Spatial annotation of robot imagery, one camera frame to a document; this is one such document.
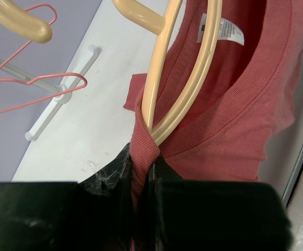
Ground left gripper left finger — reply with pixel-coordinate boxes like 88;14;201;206
0;145;133;250

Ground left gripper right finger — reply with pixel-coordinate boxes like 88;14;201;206
140;156;293;250

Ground red t shirt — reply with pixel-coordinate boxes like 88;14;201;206
125;0;303;250

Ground white garment rack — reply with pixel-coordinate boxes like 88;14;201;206
0;45;102;141

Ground pink wire hanger near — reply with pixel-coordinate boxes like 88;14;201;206
0;72;88;114

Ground pink wire hanger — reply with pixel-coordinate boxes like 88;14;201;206
0;72;88;114
0;1;52;69

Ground pink wire hanger far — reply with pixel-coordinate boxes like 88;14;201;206
0;1;52;69

